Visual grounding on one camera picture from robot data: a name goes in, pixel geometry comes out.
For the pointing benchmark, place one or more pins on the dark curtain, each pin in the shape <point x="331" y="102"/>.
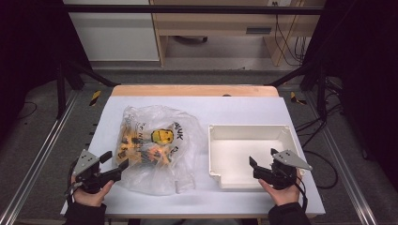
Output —
<point x="366" y="78"/>
<point x="28" y="47"/>

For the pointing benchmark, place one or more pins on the wooden table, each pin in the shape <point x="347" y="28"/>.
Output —
<point x="187" y="90"/>

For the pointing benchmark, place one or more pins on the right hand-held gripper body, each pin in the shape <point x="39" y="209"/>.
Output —
<point x="281" y="176"/>

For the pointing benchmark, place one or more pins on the white plastic bin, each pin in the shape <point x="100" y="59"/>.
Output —
<point x="241" y="156"/>

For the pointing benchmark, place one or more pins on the light wooden desk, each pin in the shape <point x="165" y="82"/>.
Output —
<point x="219" y="23"/>

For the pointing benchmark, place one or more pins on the yellow black snack packet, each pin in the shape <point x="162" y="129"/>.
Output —
<point x="136" y="151"/>

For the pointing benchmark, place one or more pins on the clear printed plastic bag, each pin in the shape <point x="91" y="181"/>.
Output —
<point x="181" y="162"/>

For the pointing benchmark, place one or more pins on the white table mat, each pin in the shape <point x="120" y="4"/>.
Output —
<point x="219" y="109"/>

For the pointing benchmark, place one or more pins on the yellow black floor tape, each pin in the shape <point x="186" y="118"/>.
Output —
<point x="95" y="97"/>
<point x="295" y="98"/>

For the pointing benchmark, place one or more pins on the black horizontal frame bar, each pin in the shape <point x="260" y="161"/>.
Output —
<point x="187" y="9"/>

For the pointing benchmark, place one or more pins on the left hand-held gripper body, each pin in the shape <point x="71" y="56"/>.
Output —
<point x="89" y="178"/>

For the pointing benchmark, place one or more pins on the grey desk label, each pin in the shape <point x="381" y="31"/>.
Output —
<point x="258" y="30"/>

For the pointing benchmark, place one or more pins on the black metal stand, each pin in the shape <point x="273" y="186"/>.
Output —
<point x="61" y="93"/>
<point x="321" y="93"/>

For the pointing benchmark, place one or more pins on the person's left hand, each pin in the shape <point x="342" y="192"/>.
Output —
<point x="90" y="198"/>

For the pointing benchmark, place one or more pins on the aluminium floor rail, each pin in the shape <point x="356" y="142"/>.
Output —
<point x="37" y="156"/>
<point x="347" y="168"/>

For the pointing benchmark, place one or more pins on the white cabinet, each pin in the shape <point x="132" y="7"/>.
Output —
<point x="115" y="37"/>

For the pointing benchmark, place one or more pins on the person's right hand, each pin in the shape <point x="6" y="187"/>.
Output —
<point x="284" y="197"/>

